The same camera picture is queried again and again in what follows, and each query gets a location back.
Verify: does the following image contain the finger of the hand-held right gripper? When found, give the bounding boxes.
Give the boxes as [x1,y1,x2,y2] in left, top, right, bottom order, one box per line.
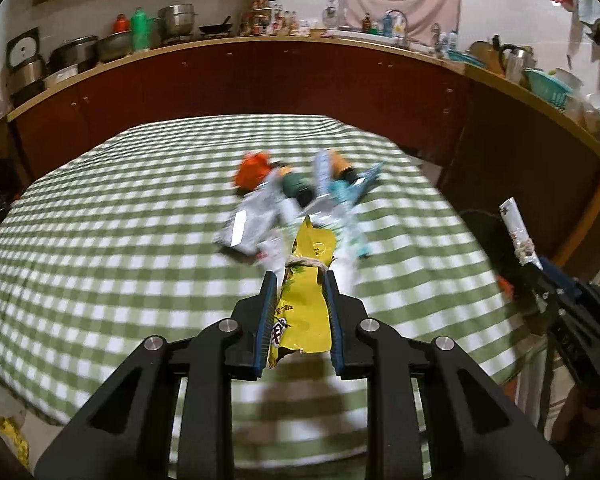
[524,255,582,307]

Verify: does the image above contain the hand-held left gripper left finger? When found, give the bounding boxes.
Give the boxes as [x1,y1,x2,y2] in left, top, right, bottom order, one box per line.
[34,270,281,480]

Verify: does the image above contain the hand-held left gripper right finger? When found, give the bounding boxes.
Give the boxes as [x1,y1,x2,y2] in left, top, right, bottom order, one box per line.
[322,269,566,480]

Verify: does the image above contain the yellow snack wrapper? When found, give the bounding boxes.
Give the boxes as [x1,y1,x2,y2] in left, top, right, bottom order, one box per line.
[267,216,338,368]

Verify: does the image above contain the white wrapper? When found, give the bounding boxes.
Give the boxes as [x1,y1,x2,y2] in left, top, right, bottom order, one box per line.
[499,197,543,268]

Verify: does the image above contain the orange plastic bag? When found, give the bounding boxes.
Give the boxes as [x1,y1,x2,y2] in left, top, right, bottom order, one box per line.
[234,151,273,196]

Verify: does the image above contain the light blue packet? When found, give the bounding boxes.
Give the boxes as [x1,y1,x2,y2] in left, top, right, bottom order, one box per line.
[313,150,339,206]

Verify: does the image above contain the person's right hand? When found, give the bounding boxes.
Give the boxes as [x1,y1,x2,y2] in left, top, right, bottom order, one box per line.
[552,385,600,448]

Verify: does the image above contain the silver foil wrapper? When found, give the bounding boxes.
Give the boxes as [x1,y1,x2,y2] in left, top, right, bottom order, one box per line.
[215,180,286,256]

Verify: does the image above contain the teal strip wrapper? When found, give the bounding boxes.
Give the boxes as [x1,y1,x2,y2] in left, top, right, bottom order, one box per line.
[342,207,375,260]

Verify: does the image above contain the green bottle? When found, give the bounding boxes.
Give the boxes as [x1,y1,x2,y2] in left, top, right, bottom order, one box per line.
[280,162,313,211]

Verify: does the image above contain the teal foil wrapper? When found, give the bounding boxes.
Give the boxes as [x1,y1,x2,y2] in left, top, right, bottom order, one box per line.
[329,162,383,211]

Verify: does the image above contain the amber bottle with black cap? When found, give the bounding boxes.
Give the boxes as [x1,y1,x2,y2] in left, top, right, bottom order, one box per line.
[327,149,361,186]

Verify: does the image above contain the green checked tablecloth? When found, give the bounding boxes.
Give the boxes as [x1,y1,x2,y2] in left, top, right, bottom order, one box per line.
[0,114,536,480]

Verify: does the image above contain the teal plastic basket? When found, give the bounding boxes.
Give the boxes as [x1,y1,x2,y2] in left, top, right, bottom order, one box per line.
[522,68,573,111]

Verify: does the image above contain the steel kettle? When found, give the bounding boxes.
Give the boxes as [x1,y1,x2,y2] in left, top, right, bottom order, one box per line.
[499,44,536,86]

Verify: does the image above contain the dark red kitchen cabinets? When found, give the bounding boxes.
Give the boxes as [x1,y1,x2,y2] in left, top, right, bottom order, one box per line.
[7,36,600,281]

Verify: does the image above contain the wooden cutting board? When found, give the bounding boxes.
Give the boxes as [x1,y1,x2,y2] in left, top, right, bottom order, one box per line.
[469,40,503,73]

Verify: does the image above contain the yellow plastic bag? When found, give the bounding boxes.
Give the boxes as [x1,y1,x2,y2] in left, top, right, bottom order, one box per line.
[0,417,31,461]

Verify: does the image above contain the black wok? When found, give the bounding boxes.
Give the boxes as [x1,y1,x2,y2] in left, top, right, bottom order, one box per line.
[198,16,233,36]

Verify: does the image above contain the rack of condiment bottles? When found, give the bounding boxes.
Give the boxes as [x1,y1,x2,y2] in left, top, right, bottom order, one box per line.
[239,0,301,37]

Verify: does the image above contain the tall curved steel faucet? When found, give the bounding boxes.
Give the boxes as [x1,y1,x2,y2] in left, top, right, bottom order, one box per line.
[384,9,410,47]

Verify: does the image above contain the steel steamer pot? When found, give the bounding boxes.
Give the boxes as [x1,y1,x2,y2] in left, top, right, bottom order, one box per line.
[157,4,199,40]

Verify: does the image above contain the steel basin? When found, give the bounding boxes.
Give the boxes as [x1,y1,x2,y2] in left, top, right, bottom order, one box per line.
[96,31,133,61]

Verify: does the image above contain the green thermos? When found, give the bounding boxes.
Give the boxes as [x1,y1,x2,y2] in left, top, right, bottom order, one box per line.
[130,7,153,51]

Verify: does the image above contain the black electric cooker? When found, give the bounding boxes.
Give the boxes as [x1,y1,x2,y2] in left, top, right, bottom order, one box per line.
[47,35,100,75]

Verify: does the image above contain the silver rice cooker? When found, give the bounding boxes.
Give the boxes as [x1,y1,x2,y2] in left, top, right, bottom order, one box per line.
[6,27,48,106]

